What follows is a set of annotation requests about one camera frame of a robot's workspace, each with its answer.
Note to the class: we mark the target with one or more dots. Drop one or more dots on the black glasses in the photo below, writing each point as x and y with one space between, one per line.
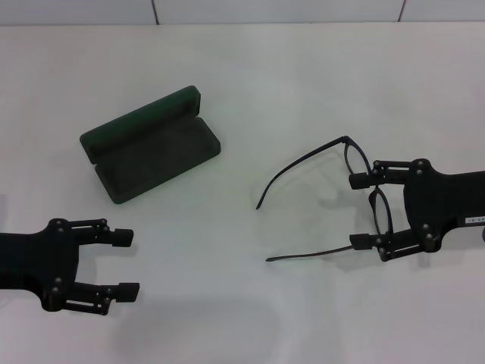
357 157

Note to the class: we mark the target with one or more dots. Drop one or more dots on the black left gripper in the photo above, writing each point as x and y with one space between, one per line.
34 261

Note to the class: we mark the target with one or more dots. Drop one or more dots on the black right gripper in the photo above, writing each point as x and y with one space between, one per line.
443 201

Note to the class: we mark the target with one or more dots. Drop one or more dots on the green glasses case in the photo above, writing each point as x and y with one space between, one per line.
159 159

